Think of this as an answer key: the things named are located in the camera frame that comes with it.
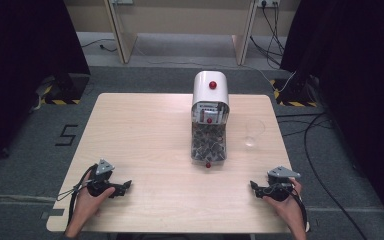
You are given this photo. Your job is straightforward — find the thin black floor cable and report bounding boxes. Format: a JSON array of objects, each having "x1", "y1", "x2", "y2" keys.
[{"x1": 80, "y1": 38, "x2": 118, "y2": 53}]

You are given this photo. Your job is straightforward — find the person's left hand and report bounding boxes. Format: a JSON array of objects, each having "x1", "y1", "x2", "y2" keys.
[{"x1": 74, "y1": 172, "x2": 116, "y2": 219}]

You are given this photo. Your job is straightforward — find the white wall socket strip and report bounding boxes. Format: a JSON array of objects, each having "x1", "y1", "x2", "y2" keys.
[{"x1": 255, "y1": 0, "x2": 282, "y2": 9}]

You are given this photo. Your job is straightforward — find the long black floor cable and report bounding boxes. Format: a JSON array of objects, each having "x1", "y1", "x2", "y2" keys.
[{"x1": 275, "y1": 112, "x2": 369, "y2": 240}]

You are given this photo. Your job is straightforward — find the white packets with red print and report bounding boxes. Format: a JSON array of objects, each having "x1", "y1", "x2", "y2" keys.
[{"x1": 196, "y1": 102, "x2": 225, "y2": 125}]

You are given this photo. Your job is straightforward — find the bundle of black cables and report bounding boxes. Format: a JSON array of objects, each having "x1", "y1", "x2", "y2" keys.
[{"x1": 249, "y1": 2, "x2": 287, "y2": 68}]

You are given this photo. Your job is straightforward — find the pile of dark tea bags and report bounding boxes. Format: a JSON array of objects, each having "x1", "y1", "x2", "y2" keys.
[{"x1": 192, "y1": 123, "x2": 227, "y2": 160}]

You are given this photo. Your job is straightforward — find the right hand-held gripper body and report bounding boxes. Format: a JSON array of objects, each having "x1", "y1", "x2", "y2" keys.
[{"x1": 265, "y1": 165, "x2": 302, "y2": 203}]

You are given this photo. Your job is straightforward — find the black stand base striped tape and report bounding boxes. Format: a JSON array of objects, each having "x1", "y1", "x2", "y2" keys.
[
  {"x1": 39, "y1": 73, "x2": 91, "y2": 106},
  {"x1": 269, "y1": 77, "x2": 320, "y2": 108}
]

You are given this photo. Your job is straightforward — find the clear glass cup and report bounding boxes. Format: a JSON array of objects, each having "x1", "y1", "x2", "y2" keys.
[{"x1": 244, "y1": 118, "x2": 267, "y2": 149}]

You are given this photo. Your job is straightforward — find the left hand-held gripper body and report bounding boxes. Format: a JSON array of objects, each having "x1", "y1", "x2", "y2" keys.
[{"x1": 86, "y1": 158, "x2": 118, "y2": 198}]

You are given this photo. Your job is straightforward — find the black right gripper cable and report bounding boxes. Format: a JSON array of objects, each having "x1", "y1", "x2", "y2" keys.
[{"x1": 291, "y1": 192, "x2": 310, "y2": 232}]

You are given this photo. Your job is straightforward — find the clear drawer with red knob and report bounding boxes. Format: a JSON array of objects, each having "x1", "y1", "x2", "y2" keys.
[{"x1": 190, "y1": 120, "x2": 228, "y2": 169}]

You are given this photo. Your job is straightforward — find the white box with red knob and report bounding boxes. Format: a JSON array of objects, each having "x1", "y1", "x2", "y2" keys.
[{"x1": 191, "y1": 70, "x2": 231, "y2": 125}]

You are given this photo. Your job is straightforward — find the person's right hand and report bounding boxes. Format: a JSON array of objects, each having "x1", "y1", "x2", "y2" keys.
[{"x1": 262, "y1": 177, "x2": 304, "y2": 222}]

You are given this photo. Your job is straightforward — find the black curtain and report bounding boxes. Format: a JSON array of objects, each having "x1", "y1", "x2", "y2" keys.
[
  {"x1": 0, "y1": 0, "x2": 92, "y2": 176},
  {"x1": 279, "y1": 0, "x2": 384, "y2": 231}
]

